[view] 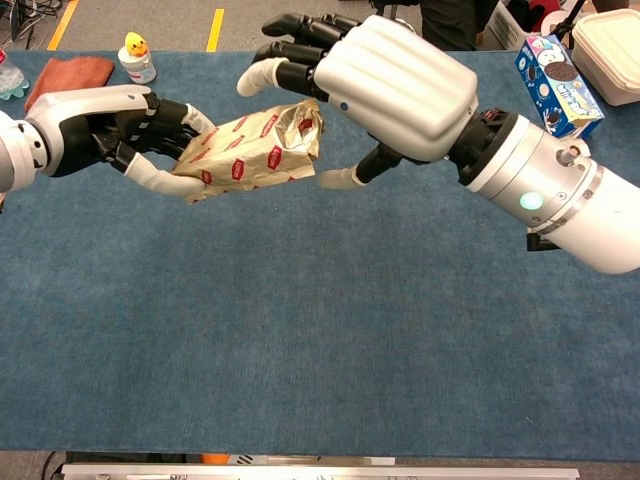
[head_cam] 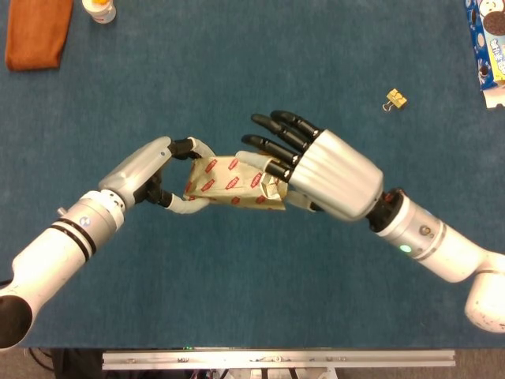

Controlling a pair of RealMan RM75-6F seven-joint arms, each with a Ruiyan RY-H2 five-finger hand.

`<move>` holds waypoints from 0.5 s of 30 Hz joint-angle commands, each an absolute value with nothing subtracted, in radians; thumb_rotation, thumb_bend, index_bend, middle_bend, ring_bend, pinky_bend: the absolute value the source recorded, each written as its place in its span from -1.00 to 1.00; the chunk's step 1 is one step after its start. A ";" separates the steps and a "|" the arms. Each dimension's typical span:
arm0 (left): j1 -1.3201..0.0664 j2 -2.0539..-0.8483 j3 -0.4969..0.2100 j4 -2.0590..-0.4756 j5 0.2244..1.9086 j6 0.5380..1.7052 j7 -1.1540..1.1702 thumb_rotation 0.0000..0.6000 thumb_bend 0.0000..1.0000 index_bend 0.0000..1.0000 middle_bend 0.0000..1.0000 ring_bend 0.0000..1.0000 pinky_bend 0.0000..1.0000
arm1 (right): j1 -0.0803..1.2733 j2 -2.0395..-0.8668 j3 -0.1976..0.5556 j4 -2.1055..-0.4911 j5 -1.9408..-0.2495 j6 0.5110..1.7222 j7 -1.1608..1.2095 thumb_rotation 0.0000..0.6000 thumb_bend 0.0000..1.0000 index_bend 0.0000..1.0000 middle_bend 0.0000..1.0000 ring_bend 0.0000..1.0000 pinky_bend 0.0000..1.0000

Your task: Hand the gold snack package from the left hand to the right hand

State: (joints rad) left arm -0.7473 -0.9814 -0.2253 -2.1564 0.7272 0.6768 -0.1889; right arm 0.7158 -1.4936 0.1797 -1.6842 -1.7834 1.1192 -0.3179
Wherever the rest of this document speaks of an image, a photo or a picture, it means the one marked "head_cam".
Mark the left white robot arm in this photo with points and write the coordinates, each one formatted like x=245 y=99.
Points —
x=59 y=252

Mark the aluminium frame rail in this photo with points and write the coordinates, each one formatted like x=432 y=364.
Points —
x=276 y=359

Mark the white bottle with yellow cap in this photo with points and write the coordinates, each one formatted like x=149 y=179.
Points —
x=99 y=10

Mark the blue cookie box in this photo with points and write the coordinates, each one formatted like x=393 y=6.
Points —
x=491 y=47

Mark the gold snack packet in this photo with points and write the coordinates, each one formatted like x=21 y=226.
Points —
x=233 y=183

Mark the yellow binder clip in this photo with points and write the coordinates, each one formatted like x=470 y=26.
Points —
x=397 y=98

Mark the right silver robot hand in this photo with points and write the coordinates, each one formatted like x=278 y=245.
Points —
x=335 y=173

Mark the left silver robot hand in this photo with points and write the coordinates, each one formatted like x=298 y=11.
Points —
x=138 y=173

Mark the blue table cloth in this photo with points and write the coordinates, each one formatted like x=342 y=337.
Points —
x=252 y=276

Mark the orange folded cloth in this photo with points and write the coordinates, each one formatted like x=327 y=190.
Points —
x=36 y=33

